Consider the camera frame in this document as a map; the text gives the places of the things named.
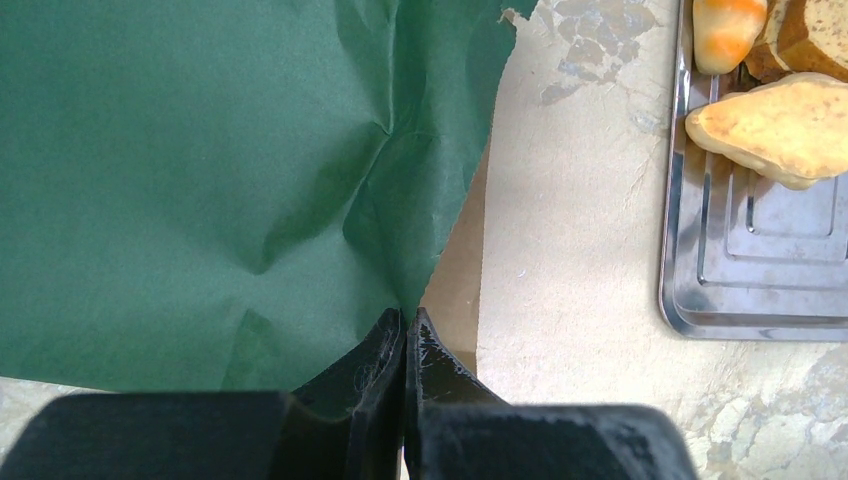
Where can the orange fake bread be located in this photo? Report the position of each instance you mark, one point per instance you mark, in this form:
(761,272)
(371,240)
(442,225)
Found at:
(724,32)

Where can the seeded fake bread slice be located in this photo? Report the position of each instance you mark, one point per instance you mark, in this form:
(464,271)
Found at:
(801,36)

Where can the triangular orange fake pastry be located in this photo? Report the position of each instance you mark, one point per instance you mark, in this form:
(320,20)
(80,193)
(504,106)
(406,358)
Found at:
(792,131)

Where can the silver metal tray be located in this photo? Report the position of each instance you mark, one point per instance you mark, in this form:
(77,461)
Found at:
(744,258)

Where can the green brown paper bag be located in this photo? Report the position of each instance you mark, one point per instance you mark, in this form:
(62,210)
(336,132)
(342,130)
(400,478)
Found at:
(226,195)

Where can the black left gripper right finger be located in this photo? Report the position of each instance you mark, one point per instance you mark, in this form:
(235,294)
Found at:
(457,428)

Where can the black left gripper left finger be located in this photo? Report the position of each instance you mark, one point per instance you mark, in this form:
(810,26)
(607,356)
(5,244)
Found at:
(345,423)

